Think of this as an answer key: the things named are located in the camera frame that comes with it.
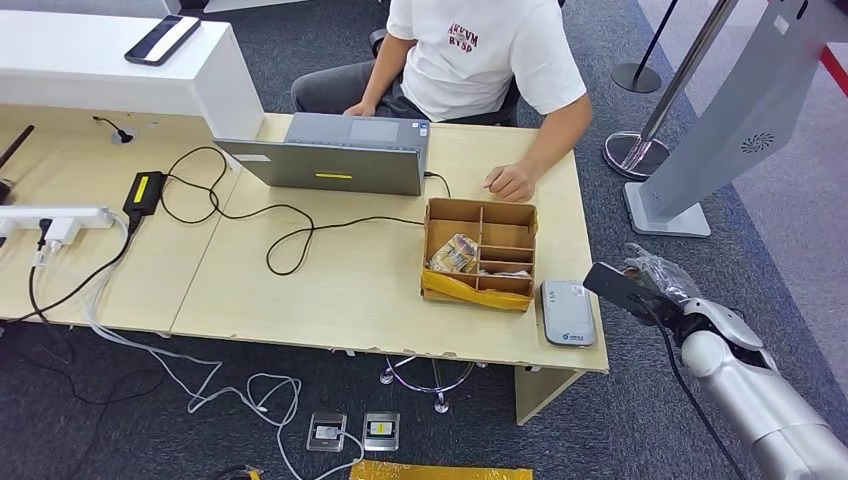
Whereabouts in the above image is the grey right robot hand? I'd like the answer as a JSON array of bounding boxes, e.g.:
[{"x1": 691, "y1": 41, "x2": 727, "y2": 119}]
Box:
[{"x1": 622, "y1": 242, "x2": 704, "y2": 316}]

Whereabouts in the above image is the person's left hand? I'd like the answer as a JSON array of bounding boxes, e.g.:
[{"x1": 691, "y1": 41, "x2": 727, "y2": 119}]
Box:
[{"x1": 482, "y1": 162, "x2": 537, "y2": 204}]

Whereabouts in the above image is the grey card reader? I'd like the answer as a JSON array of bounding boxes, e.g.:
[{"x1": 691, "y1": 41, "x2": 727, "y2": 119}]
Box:
[{"x1": 539, "y1": 279, "x2": 598, "y2": 348}]

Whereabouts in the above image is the person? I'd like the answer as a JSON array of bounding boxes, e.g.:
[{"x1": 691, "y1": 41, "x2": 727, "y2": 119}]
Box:
[{"x1": 290, "y1": 0, "x2": 594, "y2": 204}]

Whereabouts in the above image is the cardboard divider box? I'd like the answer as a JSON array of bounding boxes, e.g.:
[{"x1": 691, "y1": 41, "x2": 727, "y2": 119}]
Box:
[{"x1": 419, "y1": 196, "x2": 539, "y2": 313}]

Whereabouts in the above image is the grey laptop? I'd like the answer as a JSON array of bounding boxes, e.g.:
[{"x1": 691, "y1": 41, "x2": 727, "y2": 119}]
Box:
[{"x1": 213, "y1": 112, "x2": 431, "y2": 198}]

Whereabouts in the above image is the black office chair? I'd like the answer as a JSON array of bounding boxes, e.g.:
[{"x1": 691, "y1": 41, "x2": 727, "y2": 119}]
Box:
[{"x1": 368, "y1": 0, "x2": 568, "y2": 127}]

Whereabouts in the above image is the wooden desk side panel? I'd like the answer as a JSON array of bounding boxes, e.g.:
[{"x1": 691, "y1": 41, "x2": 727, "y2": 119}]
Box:
[{"x1": 514, "y1": 366, "x2": 588, "y2": 427}]

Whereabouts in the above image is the grey kiosk stand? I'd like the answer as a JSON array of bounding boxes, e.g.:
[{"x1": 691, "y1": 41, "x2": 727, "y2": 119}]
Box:
[{"x1": 623, "y1": 0, "x2": 848, "y2": 239}]

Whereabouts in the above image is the black smartphone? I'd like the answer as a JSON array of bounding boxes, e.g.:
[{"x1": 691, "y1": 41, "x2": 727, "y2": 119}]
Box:
[{"x1": 123, "y1": 15, "x2": 201, "y2": 68}]

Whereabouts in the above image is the chrome stool base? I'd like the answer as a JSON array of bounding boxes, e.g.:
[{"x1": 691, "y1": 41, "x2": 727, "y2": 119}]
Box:
[{"x1": 379, "y1": 355, "x2": 478, "y2": 415}]

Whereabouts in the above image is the black power adapter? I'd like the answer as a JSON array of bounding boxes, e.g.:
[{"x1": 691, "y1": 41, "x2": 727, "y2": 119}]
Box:
[{"x1": 123, "y1": 171, "x2": 168, "y2": 219}]

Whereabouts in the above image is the steel floor socket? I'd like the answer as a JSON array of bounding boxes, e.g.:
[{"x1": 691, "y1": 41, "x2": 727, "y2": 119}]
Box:
[
  {"x1": 362, "y1": 411, "x2": 402, "y2": 453},
  {"x1": 306, "y1": 411, "x2": 349, "y2": 454}
]

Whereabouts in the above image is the white raised counter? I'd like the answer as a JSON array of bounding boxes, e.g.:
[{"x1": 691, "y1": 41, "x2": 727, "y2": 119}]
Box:
[{"x1": 0, "y1": 10, "x2": 266, "y2": 142}]

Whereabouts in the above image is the yellow floor tape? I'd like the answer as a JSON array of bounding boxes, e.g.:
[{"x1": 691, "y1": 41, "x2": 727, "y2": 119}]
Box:
[{"x1": 349, "y1": 460, "x2": 535, "y2": 480}]

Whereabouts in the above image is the white power strip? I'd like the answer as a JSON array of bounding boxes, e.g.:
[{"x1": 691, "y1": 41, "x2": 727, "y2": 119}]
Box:
[{"x1": 0, "y1": 205, "x2": 117, "y2": 233}]

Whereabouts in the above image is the white charger plug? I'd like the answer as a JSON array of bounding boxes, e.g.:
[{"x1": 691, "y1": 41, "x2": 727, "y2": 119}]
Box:
[{"x1": 43, "y1": 217, "x2": 81, "y2": 252}]

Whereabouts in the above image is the black router with antenna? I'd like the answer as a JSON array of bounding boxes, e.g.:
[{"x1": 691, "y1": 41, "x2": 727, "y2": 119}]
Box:
[{"x1": 0, "y1": 125, "x2": 36, "y2": 205}]

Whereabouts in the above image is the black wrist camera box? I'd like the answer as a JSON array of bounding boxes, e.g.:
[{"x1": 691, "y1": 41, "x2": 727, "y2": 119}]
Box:
[{"x1": 582, "y1": 262, "x2": 664, "y2": 319}]

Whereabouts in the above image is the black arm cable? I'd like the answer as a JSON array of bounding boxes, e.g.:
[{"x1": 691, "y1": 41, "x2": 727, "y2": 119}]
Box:
[{"x1": 632, "y1": 298, "x2": 750, "y2": 480}]

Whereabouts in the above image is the chrome stanchion post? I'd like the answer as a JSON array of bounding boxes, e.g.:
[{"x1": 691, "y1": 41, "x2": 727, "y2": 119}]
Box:
[{"x1": 602, "y1": 0, "x2": 740, "y2": 181}]

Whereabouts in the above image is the black laptop charger cable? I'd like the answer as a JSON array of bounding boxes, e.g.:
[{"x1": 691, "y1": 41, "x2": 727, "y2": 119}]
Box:
[{"x1": 159, "y1": 146, "x2": 452, "y2": 278}]

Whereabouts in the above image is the black stanchion post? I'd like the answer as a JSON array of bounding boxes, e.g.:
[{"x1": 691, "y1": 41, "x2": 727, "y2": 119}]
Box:
[{"x1": 610, "y1": 0, "x2": 680, "y2": 95}]

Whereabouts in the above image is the short black cable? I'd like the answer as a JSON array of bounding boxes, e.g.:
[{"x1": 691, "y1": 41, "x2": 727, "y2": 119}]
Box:
[{"x1": 92, "y1": 115, "x2": 136, "y2": 143}]

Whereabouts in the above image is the black mains cable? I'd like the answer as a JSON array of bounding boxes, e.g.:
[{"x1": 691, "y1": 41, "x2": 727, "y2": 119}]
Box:
[{"x1": 0, "y1": 211, "x2": 143, "y2": 326}]

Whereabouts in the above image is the white power strip cable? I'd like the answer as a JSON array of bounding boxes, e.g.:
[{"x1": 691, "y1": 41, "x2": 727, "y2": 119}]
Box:
[{"x1": 86, "y1": 211, "x2": 366, "y2": 480}]

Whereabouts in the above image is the thin black cable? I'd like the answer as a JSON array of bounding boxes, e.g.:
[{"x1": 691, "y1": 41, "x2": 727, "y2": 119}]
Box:
[{"x1": 0, "y1": 218, "x2": 167, "y2": 407}]

